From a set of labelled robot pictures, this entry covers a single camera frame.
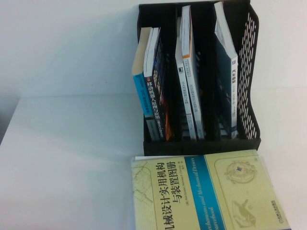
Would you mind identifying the white orange ROS2 book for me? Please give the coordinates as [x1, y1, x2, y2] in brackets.
[179, 5, 206, 140]

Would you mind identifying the black perforated book stand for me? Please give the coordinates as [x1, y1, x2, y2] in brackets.
[138, 0, 262, 156]

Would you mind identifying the white book under stack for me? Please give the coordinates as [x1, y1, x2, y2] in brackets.
[134, 155, 173, 162]

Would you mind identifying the dark book white title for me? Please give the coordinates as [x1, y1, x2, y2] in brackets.
[143, 27, 174, 142]

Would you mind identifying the thin white spine book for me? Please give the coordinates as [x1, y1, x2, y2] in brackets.
[174, 16, 198, 141]

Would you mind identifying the yellow green mechanisms book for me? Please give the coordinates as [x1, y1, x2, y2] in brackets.
[131, 149, 291, 230]

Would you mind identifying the blue spine book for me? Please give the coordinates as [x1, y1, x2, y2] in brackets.
[131, 27, 160, 142]

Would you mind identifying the dark cover white spine book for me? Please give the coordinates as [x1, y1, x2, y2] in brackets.
[213, 1, 239, 139]

